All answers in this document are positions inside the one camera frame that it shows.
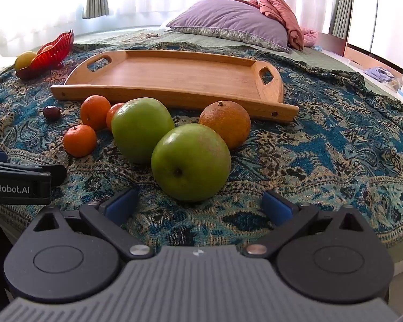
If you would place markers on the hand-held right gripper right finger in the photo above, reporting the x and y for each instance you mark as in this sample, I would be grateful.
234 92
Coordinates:
277 208

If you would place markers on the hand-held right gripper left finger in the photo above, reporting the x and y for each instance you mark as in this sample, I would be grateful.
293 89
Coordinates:
121 205

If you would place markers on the small bright tangerine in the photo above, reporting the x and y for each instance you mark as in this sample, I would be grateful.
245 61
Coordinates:
94 111
80 141
112 115

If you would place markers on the dark red plum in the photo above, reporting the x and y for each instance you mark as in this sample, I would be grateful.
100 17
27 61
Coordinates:
51 113

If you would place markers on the green apple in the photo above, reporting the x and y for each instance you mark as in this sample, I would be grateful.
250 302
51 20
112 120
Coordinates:
191 164
137 130

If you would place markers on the large dull orange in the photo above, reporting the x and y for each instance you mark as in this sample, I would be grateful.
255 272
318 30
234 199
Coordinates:
226 122

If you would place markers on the teal patterned blanket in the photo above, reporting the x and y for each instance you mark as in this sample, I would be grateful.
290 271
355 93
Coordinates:
322 147

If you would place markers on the yellow lemon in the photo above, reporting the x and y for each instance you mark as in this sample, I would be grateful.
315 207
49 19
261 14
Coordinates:
24 60

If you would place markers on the red wavy bowl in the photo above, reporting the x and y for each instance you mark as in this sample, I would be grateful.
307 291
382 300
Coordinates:
52 55

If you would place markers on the orange fruit in bowl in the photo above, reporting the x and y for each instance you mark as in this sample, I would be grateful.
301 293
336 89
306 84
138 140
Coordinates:
47 48

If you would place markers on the lavender cloth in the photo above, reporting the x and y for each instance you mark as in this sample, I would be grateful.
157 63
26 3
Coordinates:
379 74

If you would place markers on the reddish brown wooden board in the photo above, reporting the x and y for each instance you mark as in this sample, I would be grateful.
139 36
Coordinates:
332 43

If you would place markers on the white pillow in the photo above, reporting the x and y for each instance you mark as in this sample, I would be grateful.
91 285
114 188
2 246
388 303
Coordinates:
166 24

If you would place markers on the purple pillow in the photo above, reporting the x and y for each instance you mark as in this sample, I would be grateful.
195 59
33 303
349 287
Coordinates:
228 20

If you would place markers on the pink duvet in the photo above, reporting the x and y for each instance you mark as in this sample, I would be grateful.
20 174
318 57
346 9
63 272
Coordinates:
278 10

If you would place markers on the white wardrobe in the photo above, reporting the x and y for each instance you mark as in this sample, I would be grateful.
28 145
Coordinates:
383 13

